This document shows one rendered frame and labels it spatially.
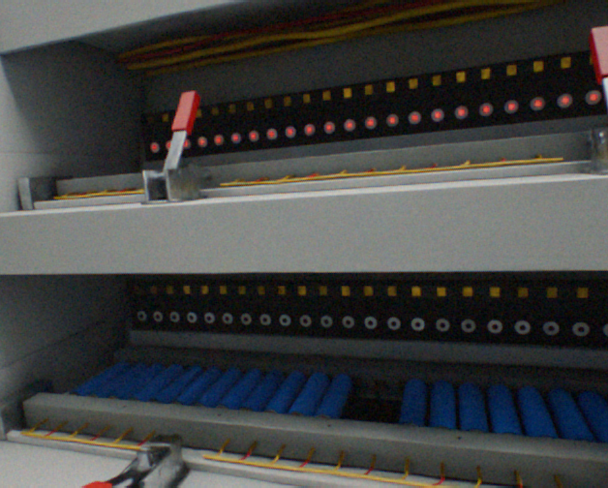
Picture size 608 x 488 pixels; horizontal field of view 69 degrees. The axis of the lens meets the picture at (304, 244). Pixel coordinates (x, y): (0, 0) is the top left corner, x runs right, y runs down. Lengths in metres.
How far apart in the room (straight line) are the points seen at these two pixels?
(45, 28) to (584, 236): 0.41
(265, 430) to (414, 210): 0.18
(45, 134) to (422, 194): 0.37
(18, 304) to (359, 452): 0.32
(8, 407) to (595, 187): 0.43
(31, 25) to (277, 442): 0.38
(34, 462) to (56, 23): 0.34
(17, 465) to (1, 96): 0.30
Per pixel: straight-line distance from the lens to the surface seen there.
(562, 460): 0.31
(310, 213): 0.25
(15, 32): 0.47
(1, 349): 0.46
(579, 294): 0.40
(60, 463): 0.40
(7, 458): 0.43
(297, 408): 0.35
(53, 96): 0.51
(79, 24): 0.43
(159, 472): 0.32
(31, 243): 0.38
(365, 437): 0.31
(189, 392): 0.40
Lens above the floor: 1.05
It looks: 9 degrees up
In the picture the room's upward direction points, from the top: 1 degrees clockwise
